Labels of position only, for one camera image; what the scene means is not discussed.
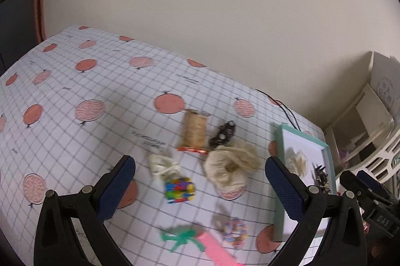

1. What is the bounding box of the teal shallow cardboard tray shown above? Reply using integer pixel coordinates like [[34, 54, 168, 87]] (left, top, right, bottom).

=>
[[273, 124, 337, 242]]

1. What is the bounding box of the cotton swabs bag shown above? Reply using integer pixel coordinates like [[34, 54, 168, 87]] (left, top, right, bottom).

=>
[[285, 150, 309, 178]]

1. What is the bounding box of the pastel multicolour scrunchie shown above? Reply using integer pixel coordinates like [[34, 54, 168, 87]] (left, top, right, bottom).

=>
[[222, 217, 248, 250]]

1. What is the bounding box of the cream plastic hair claw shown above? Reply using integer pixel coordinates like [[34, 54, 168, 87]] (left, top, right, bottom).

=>
[[148, 154, 182, 181]]

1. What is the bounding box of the pink plastic comb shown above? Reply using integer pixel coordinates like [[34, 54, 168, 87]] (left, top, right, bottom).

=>
[[196, 232, 244, 266]]

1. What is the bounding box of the green ribbon bow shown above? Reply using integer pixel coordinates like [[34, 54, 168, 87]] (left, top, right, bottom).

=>
[[161, 229, 206, 253]]

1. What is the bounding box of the colourful block fidget cube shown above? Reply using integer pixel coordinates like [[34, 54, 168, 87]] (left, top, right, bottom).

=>
[[165, 177, 196, 204]]

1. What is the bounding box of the cream lace scrunchie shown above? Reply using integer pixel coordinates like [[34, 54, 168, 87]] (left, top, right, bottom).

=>
[[203, 140, 261, 192]]

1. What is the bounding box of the black toy car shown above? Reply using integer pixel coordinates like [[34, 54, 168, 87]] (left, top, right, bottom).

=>
[[209, 121, 236, 148]]

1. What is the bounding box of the packaged biscuit snack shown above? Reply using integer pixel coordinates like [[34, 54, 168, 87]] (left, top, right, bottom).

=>
[[176, 109, 210, 154]]

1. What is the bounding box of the white lattice shelf unit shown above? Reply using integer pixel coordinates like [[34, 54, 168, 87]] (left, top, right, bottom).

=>
[[354, 126, 400, 184]]

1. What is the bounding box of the cream low shelf rack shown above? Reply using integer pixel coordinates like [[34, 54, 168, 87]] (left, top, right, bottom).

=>
[[324, 83, 395, 175]]

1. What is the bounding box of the white booklet with print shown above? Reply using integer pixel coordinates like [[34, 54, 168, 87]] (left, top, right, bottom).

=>
[[370, 51, 399, 116]]

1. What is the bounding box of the grid fruit print tablecloth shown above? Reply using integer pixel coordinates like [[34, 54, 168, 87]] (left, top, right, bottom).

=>
[[0, 24, 332, 266]]

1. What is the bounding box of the black cable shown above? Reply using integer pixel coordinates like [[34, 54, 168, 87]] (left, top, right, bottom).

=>
[[255, 88, 302, 132]]

